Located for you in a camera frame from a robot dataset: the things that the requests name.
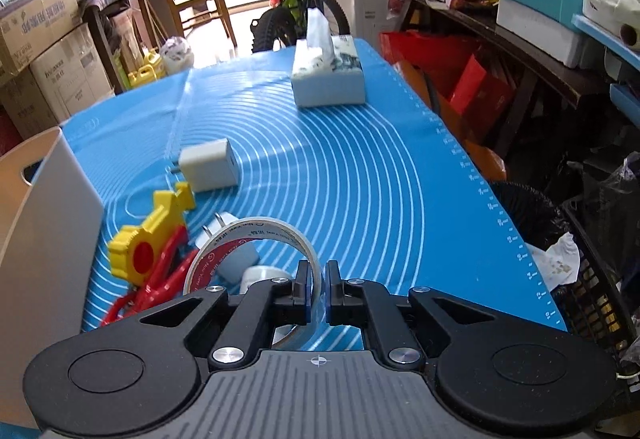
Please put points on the red toy figure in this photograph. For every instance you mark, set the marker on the red toy figure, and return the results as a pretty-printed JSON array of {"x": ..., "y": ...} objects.
[{"x": 165, "y": 282}]

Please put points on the red box on floor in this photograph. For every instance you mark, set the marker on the red box on floor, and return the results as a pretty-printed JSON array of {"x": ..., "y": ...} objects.
[{"x": 457, "y": 74}]

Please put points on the wooden chair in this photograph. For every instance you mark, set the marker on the wooden chair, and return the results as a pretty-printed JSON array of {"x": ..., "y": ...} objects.
[{"x": 190, "y": 14}]

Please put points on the yellow toy gear wrench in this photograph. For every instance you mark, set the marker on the yellow toy gear wrench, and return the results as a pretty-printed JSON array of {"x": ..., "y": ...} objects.
[{"x": 135, "y": 249}]

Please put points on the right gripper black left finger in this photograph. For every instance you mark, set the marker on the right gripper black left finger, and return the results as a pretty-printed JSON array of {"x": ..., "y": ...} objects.
[{"x": 139, "y": 372}]

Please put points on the blue silicone baking mat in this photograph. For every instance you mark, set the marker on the blue silicone baking mat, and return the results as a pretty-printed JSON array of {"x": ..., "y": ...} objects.
[{"x": 383, "y": 189}]

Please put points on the large stacked cardboard box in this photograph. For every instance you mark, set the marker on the large stacked cardboard box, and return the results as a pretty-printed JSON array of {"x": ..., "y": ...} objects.
[{"x": 66, "y": 79}]

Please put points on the clear tape roll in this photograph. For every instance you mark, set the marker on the clear tape roll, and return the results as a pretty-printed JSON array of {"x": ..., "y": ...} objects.
[{"x": 229, "y": 245}]

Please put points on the large white charger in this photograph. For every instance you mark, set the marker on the large white charger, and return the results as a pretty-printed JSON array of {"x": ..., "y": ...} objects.
[{"x": 209, "y": 166}]

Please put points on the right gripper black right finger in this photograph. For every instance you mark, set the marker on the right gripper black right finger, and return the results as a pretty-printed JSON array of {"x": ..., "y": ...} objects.
[{"x": 495, "y": 372}]

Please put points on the yellow oil jug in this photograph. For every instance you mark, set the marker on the yellow oil jug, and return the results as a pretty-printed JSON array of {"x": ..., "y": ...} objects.
[{"x": 152, "y": 70}]

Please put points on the beige plastic storage bin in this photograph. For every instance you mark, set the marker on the beige plastic storage bin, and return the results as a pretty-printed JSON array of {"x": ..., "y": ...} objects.
[{"x": 50, "y": 221}]

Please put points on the open top cardboard box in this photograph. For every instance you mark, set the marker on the open top cardboard box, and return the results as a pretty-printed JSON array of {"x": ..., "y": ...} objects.
[{"x": 29, "y": 27}]

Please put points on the white tissue box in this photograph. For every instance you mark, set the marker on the white tissue box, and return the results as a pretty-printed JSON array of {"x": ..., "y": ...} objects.
[{"x": 327, "y": 70}]

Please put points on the white pill bottle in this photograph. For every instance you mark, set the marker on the white pill bottle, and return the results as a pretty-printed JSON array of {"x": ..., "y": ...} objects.
[{"x": 260, "y": 273}]

